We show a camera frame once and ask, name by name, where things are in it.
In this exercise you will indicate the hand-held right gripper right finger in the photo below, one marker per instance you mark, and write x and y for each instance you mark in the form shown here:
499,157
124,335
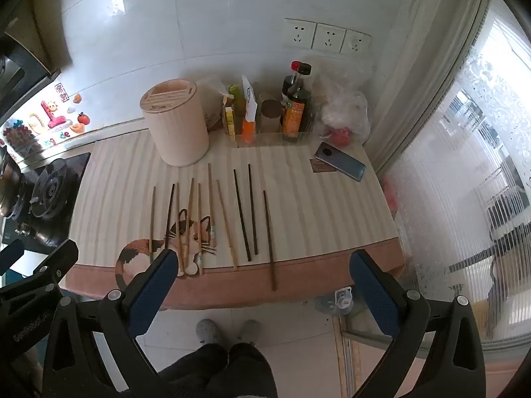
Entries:
373,294

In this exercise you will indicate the brown jar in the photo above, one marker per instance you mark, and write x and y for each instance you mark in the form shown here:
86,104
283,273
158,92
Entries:
271,116

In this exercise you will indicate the orange white packet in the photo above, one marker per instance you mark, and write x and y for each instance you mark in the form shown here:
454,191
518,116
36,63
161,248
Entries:
249,124

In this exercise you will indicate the beige cylindrical utensil holder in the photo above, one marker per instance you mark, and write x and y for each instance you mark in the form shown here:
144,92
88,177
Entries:
178,132

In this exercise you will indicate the grey slipper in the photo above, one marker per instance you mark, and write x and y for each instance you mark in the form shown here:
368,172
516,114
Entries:
249,331
208,331

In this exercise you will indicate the group of colourful wall stickers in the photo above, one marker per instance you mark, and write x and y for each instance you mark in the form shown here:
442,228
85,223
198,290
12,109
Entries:
45,120

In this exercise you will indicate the dark brown chopstick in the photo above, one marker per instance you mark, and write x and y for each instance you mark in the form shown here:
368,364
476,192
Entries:
269,240

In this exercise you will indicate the frosted glass sliding door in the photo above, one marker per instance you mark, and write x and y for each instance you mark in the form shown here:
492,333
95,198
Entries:
456,174

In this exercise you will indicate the dark bottle orange label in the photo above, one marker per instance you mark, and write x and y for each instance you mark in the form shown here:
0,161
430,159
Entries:
295,116

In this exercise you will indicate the clear plastic tray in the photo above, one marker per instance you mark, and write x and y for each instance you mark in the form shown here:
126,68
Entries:
269,139

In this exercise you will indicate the dark bottle red cap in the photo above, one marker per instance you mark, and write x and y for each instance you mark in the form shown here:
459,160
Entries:
290,81

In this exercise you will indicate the grey smartphone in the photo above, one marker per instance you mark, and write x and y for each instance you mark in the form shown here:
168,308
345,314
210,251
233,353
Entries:
340,161

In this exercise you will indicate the striped cat print tablecloth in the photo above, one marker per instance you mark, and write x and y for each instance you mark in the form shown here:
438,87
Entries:
311,224

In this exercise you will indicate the yellow box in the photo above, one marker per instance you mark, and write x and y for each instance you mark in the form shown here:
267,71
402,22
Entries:
229,120

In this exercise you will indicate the red tomato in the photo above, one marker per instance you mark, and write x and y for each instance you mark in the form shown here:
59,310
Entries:
340,136

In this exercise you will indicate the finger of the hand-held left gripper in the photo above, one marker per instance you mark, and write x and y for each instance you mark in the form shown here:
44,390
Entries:
62,259
10,255

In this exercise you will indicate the black gas stove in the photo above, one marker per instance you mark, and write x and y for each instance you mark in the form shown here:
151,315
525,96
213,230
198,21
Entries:
49,190

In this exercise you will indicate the brownish plastic bag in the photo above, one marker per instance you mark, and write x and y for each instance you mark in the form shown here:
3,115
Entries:
215,103

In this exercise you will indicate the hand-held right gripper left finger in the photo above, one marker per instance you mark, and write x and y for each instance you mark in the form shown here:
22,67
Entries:
151,294

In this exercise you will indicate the person's legs dark trousers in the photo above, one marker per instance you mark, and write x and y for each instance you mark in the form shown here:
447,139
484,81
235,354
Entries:
215,373

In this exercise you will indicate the metal pot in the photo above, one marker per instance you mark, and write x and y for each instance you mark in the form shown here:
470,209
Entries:
10,186

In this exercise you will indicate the black range hood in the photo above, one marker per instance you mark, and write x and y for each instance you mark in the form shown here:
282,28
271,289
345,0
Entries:
20,74

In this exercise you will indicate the clear plastic bag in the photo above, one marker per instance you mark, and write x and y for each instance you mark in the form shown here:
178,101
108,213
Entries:
346,103

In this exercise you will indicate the white wall socket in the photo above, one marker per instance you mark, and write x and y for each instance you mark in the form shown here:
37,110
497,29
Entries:
356,42
299,33
328,38

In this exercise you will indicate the brown card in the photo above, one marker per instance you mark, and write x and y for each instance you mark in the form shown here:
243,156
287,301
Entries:
321,167

